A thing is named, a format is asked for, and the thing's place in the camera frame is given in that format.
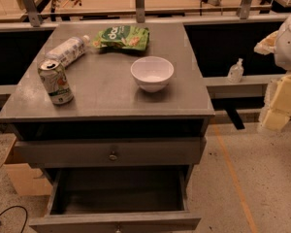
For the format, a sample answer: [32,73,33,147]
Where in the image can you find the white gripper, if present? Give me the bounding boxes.
[254,15,291,71]

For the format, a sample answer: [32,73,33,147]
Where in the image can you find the white bowl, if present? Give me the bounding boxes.
[131,56,175,93]

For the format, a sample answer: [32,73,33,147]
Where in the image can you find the green rice chip bag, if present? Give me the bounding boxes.
[92,25,149,51]

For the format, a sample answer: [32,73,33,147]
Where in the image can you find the hand sanitizer pump bottle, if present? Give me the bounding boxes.
[227,58,243,83]

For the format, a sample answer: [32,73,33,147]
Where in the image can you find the yellow foam blocks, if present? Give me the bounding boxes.
[259,72,291,131]

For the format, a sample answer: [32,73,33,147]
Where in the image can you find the grey drawer cabinet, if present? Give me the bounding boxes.
[0,21,216,233]

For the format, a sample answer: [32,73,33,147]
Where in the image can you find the clear plastic water bottle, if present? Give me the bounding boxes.
[45,35,90,68]

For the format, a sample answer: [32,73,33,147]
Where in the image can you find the open grey bottom drawer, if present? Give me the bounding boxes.
[29,166,200,233]

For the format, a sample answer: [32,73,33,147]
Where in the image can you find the green white soda can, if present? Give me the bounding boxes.
[38,59,74,105]

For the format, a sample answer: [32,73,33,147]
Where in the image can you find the closed grey middle drawer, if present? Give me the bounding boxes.
[14,137,206,168]

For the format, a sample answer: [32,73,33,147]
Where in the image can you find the cardboard box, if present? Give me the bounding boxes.
[0,138,52,196]

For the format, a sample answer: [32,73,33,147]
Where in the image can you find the black cable on floor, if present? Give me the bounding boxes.
[0,205,29,233]

